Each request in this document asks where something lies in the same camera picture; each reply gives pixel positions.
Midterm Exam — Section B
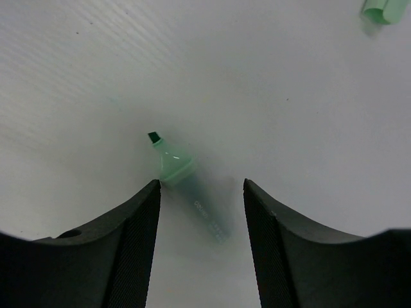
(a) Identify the green highlighter pen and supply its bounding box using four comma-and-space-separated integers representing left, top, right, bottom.
148, 132, 229, 243

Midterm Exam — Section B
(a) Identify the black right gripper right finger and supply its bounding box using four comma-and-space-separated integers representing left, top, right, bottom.
243, 180, 410, 307

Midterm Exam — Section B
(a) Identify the green highlighter cap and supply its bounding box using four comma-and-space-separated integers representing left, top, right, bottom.
362, 0, 410, 25

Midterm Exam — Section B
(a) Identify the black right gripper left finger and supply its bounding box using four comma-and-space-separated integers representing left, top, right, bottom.
1, 180, 161, 307

